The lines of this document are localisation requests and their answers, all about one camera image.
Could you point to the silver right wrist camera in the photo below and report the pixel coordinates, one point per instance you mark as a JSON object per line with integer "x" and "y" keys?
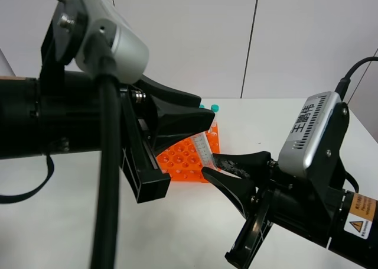
{"x": 312, "y": 146}

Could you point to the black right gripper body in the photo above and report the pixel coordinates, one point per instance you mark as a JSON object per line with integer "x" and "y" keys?
{"x": 292, "y": 204}

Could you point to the clear test tube teal cap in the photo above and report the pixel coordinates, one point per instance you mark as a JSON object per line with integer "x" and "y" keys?
{"x": 203, "y": 150}

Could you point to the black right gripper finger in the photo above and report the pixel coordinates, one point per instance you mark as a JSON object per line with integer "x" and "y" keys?
{"x": 243, "y": 165}
{"x": 243, "y": 193}

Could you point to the orange test tube rack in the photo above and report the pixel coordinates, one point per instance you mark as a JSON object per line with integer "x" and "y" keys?
{"x": 182, "y": 162}

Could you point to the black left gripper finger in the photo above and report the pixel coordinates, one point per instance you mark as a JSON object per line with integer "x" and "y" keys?
{"x": 176, "y": 123}
{"x": 168, "y": 94}

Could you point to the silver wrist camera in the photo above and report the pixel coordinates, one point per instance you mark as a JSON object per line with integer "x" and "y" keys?
{"x": 312, "y": 146}
{"x": 74, "y": 21}

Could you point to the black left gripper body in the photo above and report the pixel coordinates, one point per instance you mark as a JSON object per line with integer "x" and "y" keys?
{"x": 68, "y": 113}

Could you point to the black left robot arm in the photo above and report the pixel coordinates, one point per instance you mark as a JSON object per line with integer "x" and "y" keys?
{"x": 21, "y": 132}

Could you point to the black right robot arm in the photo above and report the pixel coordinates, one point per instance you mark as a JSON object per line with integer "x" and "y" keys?
{"x": 345, "y": 223}

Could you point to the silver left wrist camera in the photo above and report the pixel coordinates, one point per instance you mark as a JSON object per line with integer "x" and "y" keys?
{"x": 74, "y": 21}

